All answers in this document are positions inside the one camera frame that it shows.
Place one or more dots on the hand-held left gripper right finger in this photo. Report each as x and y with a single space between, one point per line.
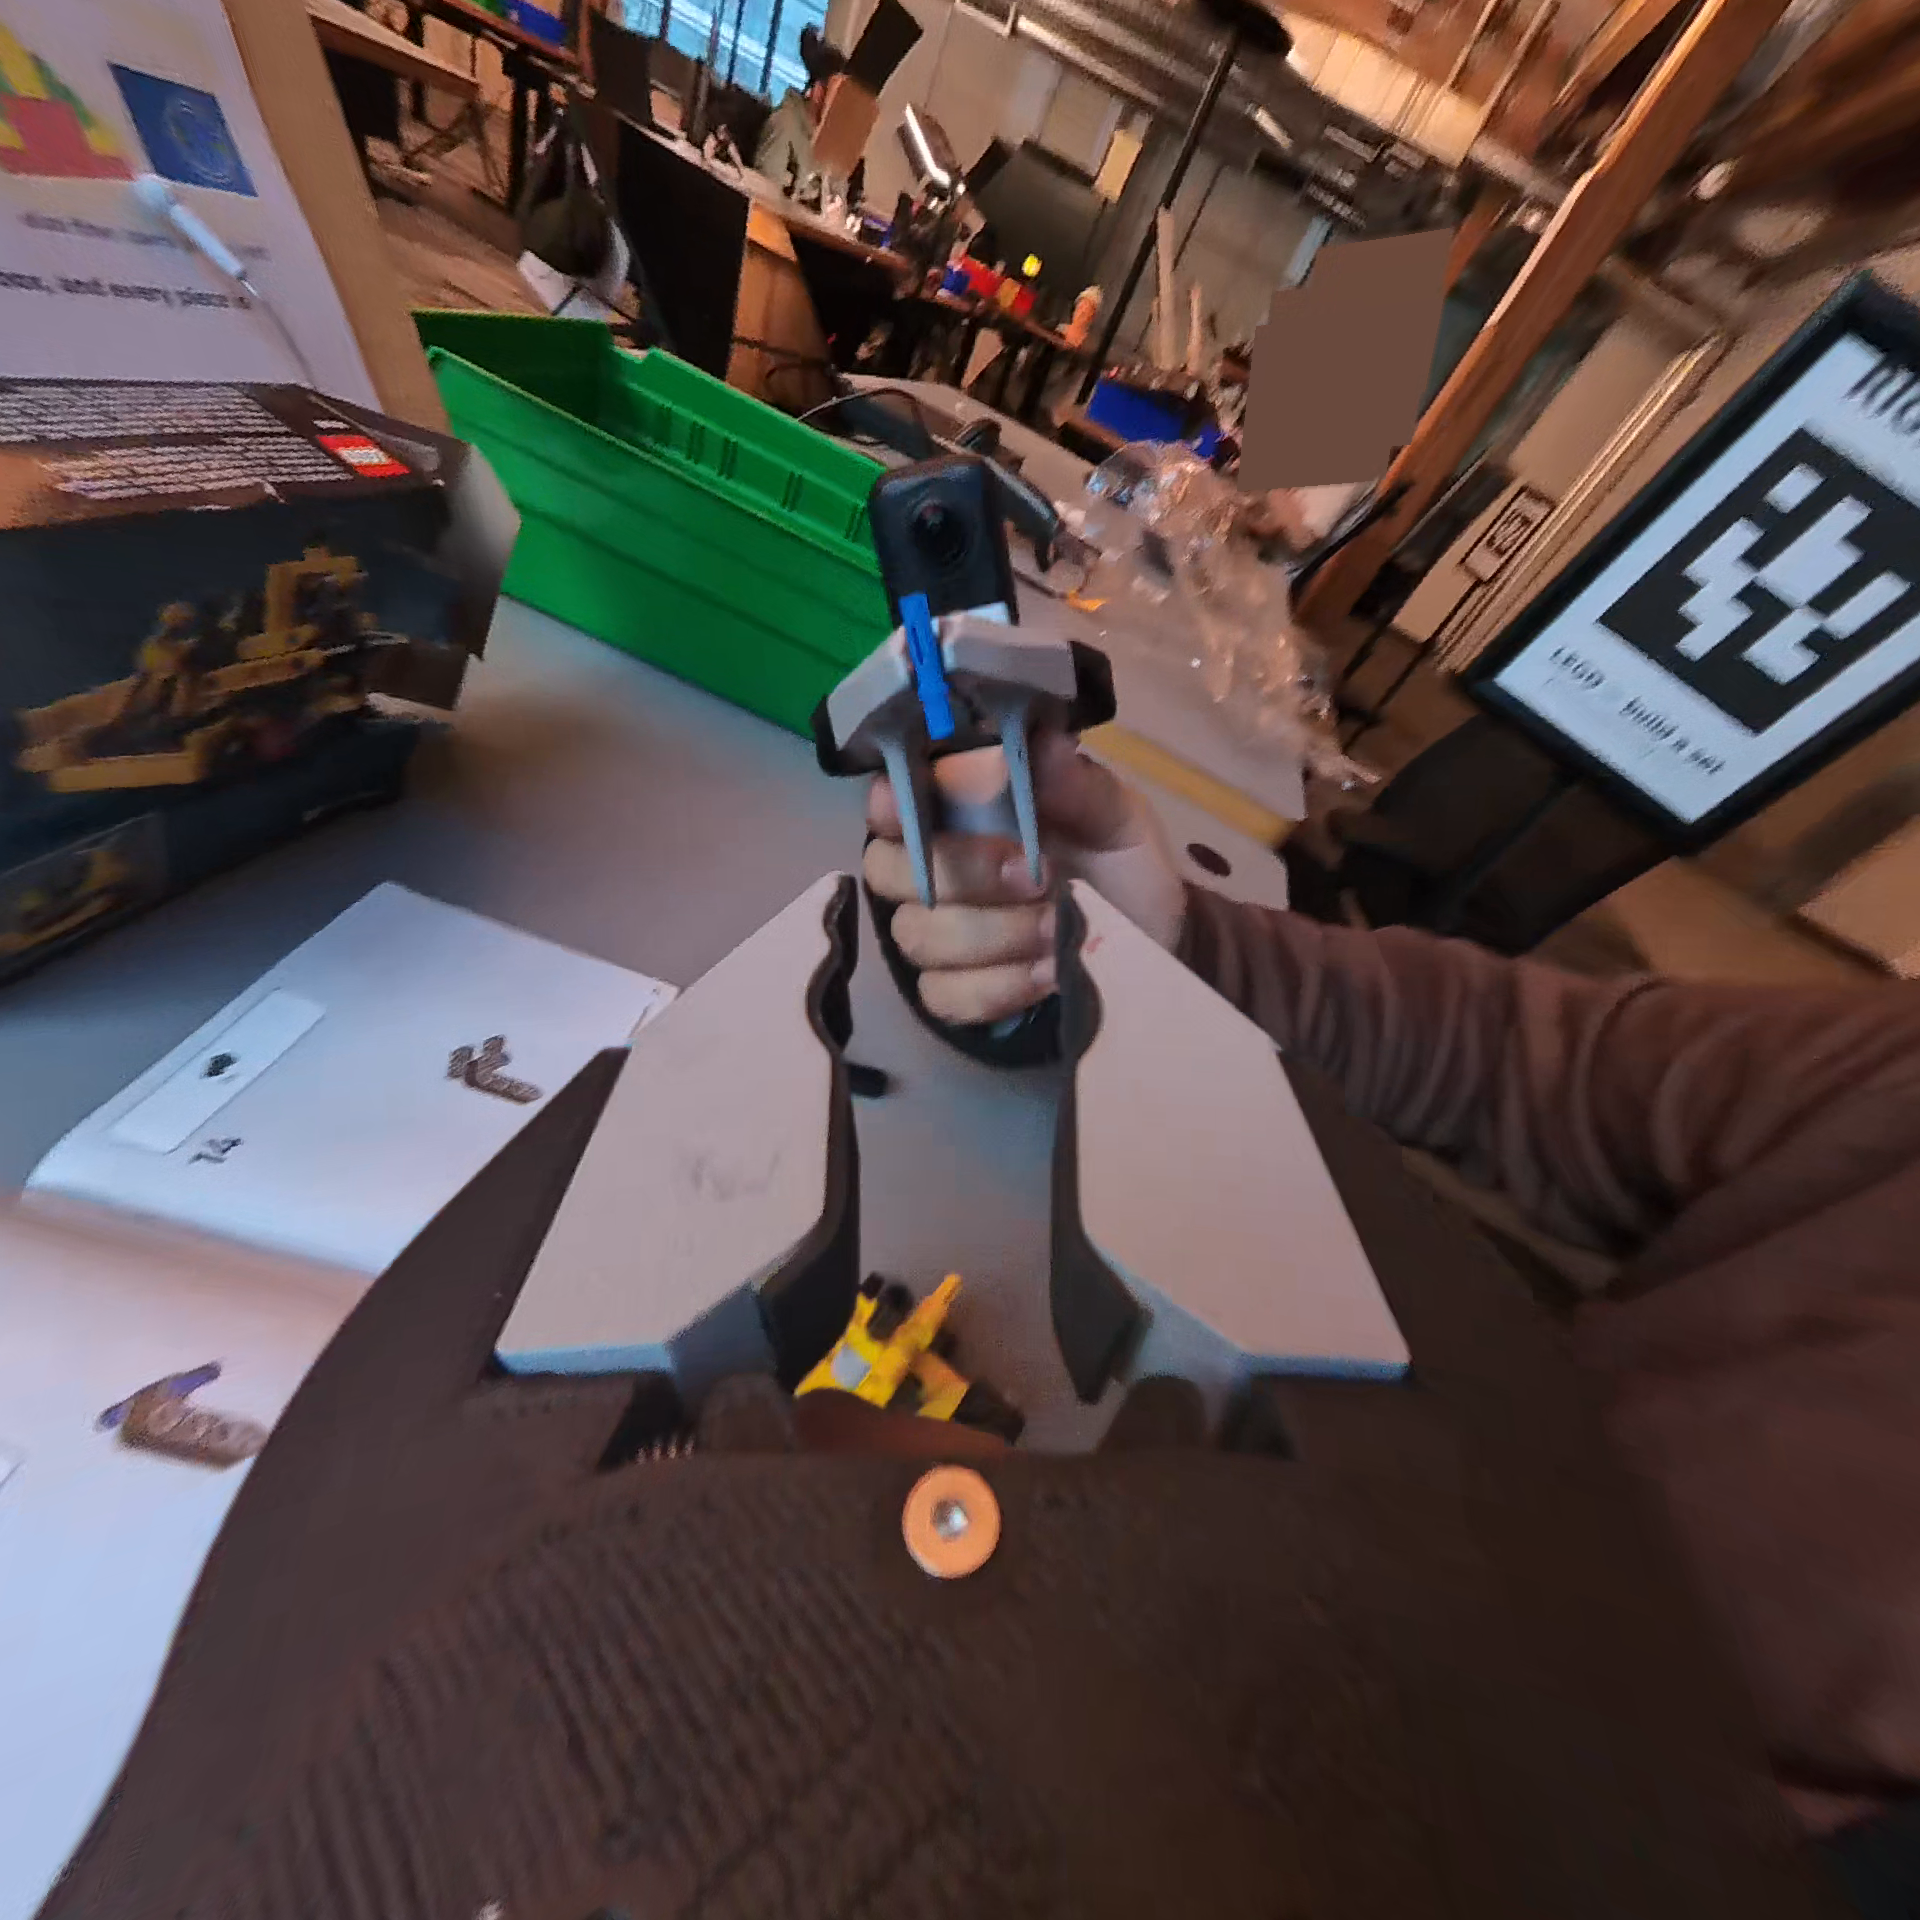
1213 1200

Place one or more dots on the yellow tape strip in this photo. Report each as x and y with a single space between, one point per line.
1184 781

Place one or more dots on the black pole stand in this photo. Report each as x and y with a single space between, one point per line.
1200 149

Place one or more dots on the yellow lego assembly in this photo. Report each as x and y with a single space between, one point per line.
885 1359

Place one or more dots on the cluttered workbench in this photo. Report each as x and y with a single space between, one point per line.
839 284

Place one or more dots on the green plastic bin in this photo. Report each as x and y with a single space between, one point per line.
645 493

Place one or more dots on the black monitor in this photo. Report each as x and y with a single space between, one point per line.
681 255

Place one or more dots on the black lego set box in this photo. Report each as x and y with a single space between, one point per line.
194 628

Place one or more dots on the person's brown sweater torso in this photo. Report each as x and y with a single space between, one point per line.
1770 1500

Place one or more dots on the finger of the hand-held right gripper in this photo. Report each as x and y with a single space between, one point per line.
1012 668
877 698

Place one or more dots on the person's right hand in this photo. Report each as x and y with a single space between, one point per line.
1109 856

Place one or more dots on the small framed marker sign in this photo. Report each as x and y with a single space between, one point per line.
1506 533

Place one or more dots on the white lego instruction booklet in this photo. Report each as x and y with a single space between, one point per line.
375 1049

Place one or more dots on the white poster pin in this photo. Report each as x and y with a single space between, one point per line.
188 224

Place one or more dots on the person's right forearm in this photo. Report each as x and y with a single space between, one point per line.
1499 1035

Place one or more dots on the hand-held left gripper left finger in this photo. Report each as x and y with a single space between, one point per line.
690 1171

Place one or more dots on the blue lego pin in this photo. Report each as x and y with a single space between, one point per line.
930 675

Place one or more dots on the wooden support post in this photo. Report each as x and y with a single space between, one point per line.
1560 255

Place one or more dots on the clear plastic bags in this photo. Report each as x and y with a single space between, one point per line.
1200 511

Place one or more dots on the blue storage bin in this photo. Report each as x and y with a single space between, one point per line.
1141 405

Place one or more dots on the printed instruction poster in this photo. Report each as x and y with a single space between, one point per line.
89 299

